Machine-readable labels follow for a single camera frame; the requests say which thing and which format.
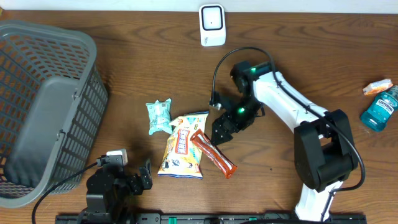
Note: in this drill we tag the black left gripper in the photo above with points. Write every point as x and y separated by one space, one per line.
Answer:
137 186

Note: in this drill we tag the white barcode scanner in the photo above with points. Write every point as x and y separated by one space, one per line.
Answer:
212 25

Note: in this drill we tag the grey plastic shopping basket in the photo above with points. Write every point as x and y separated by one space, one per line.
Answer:
52 104

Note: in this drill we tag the yellow chips bag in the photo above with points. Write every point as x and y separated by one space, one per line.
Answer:
182 158

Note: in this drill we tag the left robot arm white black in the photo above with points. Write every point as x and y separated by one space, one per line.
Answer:
110 189

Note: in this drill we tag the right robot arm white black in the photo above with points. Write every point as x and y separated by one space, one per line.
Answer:
324 151

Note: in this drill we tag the teal snack packet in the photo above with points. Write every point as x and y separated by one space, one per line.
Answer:
159 116

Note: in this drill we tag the red Top chocolate bar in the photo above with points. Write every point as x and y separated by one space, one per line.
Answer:
201 141

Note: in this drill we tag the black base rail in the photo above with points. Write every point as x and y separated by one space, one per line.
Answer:
268 217

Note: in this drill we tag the teal mouthwash bottle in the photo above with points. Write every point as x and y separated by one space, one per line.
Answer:
381 110

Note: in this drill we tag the orange tissue pack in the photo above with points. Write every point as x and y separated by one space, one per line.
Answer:
377 87

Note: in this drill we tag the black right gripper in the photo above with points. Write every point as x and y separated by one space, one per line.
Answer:
225 132

